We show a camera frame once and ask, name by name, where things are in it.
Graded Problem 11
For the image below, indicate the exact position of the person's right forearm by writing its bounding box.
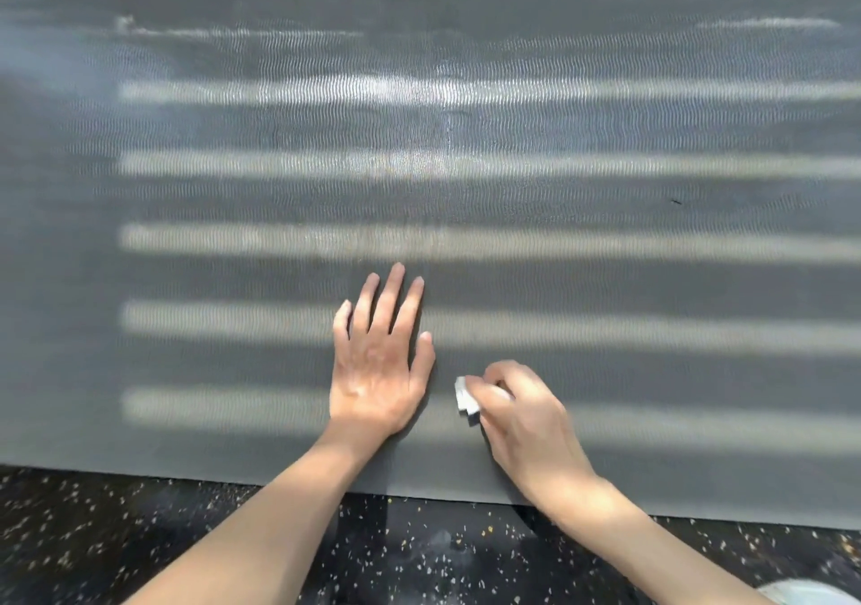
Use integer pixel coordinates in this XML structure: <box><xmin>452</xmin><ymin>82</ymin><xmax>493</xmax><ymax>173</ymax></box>
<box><xmin>530</xmin><ymin>473</ymin><xmax>776</xmax><ymax>605</ymax></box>

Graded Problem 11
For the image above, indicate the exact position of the person's left forearm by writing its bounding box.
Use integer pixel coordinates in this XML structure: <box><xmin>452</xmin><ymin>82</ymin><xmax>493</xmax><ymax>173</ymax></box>
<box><xmin>123</xmin><ymin>420</ymin><xmax>392</xmax><ymax>605</ymax></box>

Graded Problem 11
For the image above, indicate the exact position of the person's white clothing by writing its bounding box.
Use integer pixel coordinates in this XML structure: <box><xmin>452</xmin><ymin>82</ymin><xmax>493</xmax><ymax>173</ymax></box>
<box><xmin>756</xmin><ymin>578</ymin><xmax>843</xmax><ymax>605</ymax></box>

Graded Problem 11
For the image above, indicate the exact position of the person's right hand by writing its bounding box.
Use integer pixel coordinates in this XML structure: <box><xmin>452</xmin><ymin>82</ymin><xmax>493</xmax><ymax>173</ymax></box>
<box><xmin>465</xmin><ymin>360</ymin><xmax>601</xmax><ymax>506</ymax></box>

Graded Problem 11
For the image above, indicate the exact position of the person's left hand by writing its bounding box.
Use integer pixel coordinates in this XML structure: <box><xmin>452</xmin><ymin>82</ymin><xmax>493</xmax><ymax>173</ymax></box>
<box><xmin>328</xmin><ymin>262</ymin><xmax>437</xmax><ymax>440</ymax></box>

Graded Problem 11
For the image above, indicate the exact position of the grey textured exercise mat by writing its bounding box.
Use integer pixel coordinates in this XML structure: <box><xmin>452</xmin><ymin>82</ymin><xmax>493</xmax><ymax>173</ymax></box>
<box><xmin>0</xmin><ymin>0</ymin><xmax>861</xmax><ymax>531</ymax></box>

